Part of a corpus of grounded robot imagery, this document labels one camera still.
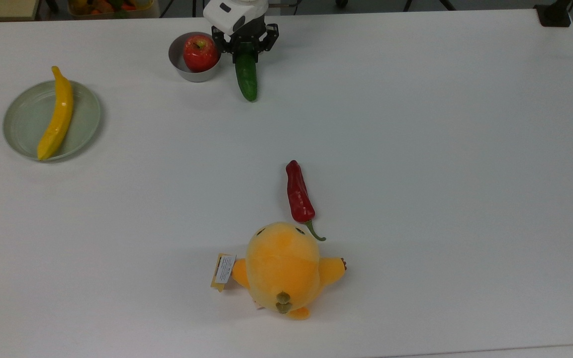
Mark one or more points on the orange plush toy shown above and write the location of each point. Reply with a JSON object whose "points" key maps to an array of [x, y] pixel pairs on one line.
{"points": [[281, 268]]}

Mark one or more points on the pale green plate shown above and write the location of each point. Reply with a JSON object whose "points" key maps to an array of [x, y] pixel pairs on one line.
{"points": [[23, 124]]}

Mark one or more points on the wooden side table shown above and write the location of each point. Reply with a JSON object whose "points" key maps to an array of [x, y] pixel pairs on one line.
{"points": [[0, 7]]}

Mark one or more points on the black table clamp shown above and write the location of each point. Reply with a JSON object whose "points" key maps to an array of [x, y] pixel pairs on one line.
{"points": [[554, 14]]}

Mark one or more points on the red chili pepper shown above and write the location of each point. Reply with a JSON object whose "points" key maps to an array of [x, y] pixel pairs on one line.
{"points": [[298, 194]]}

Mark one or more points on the grey metal bowl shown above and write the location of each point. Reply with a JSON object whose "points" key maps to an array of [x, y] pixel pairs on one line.
{"points": [[194, 76]]}

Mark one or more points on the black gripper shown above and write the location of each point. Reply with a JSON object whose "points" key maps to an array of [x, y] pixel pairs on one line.
{"points": [[245, 39]]}

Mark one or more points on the red apple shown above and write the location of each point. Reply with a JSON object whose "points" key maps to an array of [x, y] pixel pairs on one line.
{"points": [[200, 53]]}

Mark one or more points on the clear box of toys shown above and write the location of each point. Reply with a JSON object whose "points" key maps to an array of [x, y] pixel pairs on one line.
{"points": [[112, 7]]}

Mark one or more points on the green cucumber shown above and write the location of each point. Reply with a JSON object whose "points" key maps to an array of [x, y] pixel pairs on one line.
{"points": [[246, 79]]}

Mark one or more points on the yellow banana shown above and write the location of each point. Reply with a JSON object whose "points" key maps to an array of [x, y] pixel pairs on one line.
{"points": [[57, 119]]}

